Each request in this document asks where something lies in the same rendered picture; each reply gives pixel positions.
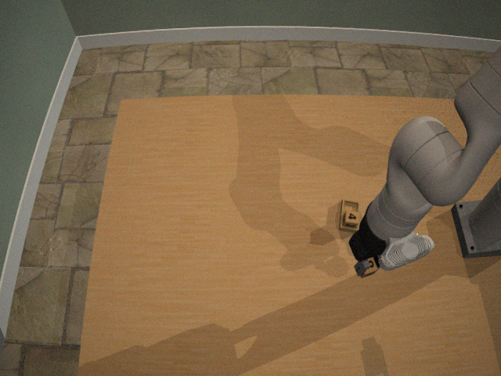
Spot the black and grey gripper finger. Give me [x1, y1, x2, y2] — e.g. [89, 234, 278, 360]
[354, 259, 370, 277]
[373, 255, 380, 269]

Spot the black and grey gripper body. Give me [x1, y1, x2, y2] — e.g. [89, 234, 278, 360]
[349, 194, 434, 271]

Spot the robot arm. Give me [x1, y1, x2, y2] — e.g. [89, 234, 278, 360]
[377, 46, 501, 243]

